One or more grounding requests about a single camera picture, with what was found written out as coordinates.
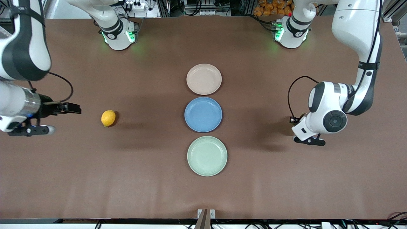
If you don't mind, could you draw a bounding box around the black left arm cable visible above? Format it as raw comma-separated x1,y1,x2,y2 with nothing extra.
287,0,382,119

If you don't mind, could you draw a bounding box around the black floor cable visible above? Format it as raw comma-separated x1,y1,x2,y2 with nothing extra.
386,212,407,228

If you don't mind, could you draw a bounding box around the pile of orange items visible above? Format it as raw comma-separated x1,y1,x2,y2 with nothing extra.
253,0,293,17

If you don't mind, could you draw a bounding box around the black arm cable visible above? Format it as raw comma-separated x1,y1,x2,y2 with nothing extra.
287,0,382,119
28,72,74,104

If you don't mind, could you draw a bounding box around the pale green plate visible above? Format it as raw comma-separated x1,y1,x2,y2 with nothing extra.
187,136,228,177

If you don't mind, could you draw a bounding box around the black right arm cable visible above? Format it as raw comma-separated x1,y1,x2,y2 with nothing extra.
28,72,74,104

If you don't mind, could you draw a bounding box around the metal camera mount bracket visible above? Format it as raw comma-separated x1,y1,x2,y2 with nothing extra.
197,209,216,229

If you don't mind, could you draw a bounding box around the white power strip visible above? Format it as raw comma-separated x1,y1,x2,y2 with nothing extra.
126,1,150,10

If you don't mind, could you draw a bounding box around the yellow lemon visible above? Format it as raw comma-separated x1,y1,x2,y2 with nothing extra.
101,110,116,127

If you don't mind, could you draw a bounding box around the blue plate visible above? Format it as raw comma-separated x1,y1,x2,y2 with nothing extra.
184,97,223,133

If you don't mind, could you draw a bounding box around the beige plate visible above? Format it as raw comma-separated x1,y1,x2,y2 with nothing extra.
186,64,222,95

